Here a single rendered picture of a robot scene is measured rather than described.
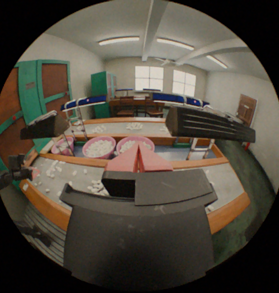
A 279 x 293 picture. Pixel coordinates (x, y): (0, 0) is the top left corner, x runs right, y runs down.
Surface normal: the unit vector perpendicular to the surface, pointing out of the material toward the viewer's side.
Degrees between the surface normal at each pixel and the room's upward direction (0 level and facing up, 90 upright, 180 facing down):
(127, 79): 90
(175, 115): 58
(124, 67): 90
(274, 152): 90
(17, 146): 90
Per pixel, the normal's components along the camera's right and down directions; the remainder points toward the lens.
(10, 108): 1.00, 0.01
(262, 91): -1.00, 0.00
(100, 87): 0.00, 0.60
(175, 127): -0.02, 0.08
